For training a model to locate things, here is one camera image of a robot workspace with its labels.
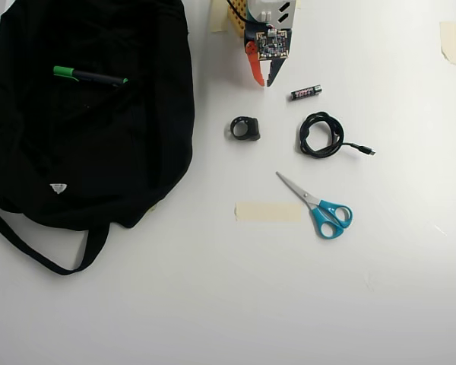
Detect dark grey-blue gripper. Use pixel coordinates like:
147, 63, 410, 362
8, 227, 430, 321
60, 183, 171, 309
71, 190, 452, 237
244, 21, 296, 88

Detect green and black marker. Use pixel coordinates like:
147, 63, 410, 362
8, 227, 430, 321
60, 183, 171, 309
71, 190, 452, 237
52, 65, 129, 87

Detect yellow perforated robot base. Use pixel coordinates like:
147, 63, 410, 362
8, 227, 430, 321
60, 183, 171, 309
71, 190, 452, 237
226, 0, 249, 37

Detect black fabric bag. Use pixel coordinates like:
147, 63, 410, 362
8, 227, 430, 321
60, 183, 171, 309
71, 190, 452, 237
0, 0, 196, 277

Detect black AA battery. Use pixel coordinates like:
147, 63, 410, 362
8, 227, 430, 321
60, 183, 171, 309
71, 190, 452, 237
290, 85, 323, 102

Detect long beige masking tape strip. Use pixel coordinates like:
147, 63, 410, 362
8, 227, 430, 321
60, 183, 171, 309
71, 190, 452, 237
234, 201, 302, 224

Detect torn beige masking tape piece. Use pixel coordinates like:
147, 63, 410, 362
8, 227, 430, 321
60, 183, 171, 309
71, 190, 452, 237
439, 21, 456, 68

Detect square camera circuit board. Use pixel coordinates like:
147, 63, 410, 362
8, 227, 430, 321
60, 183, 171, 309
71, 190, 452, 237
255, 29, 290, 61

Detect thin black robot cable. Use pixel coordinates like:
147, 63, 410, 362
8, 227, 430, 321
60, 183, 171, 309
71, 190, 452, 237
227, 0, 250, 24

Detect black plastic ring clip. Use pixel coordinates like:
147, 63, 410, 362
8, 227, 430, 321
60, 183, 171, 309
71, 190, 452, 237
229, 116, 261, 142

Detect coiled black USB cable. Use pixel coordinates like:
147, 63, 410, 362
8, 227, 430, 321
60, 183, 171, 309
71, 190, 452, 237
298, 111, 376, 160

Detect blue-handled scissors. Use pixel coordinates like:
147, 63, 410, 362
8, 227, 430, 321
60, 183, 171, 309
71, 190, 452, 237
275, 171, 353, 240

